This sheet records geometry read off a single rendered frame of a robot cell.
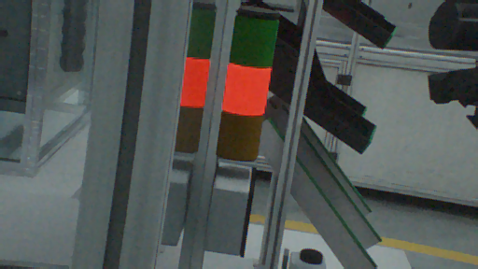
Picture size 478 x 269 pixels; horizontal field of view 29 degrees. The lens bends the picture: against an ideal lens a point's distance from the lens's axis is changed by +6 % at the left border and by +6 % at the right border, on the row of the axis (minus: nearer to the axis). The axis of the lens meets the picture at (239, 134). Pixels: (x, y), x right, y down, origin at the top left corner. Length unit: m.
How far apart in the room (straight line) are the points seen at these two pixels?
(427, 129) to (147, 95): 4.99
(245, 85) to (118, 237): 0.56
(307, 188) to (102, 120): 1.05
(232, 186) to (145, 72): 0.58
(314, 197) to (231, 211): 0.49
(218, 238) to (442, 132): 4.45
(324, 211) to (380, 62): 3.83
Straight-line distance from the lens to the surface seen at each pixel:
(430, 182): 5.38
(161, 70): 0.32
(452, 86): 1.14
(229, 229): 0.90
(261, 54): 0.89
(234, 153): 0.91
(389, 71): 5.21
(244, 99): 0.90
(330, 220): 1.38
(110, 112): 0.33
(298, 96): 1.32
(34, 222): 1.84
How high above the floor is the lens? 1.50
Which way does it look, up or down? 13 degrees down
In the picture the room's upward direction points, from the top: 9 degrees clockwise
